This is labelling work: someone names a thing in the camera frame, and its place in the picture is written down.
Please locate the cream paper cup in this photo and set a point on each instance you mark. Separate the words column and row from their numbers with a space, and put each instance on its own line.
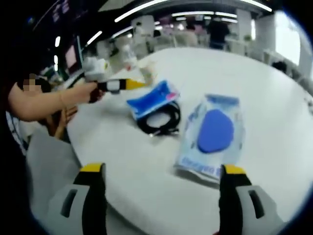
column 148, row 72

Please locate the person's left hand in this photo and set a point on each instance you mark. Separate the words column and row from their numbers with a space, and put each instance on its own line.
column 94, row 91

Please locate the long curved ceiling light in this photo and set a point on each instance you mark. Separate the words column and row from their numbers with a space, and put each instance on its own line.
column 139, row 9

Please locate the small blue packet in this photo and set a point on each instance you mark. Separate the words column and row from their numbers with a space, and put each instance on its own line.
column 151, row 98

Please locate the clear plastic water bottle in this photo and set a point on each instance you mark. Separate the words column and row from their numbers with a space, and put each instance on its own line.
column 129, row 57

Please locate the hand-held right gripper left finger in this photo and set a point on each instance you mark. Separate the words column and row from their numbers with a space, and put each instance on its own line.
column 94, row 200

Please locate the white table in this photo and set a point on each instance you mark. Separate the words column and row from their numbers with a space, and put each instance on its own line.
column 151, row 183

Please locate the computer monitor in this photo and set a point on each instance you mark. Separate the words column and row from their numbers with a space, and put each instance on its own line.
column 72, row 57

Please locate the person's striped shirt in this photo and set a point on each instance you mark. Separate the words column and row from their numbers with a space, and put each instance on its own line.
column 17, row 132

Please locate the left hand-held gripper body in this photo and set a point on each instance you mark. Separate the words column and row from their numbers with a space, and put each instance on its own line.
column 95, row 69

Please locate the large bright window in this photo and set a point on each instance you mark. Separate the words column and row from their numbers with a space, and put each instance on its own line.
column 291, row 36

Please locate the blue plastic packet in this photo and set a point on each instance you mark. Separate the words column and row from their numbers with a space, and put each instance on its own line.
column 215, row 132

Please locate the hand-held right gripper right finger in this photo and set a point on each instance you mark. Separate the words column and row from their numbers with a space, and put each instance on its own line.
column 232, row 200

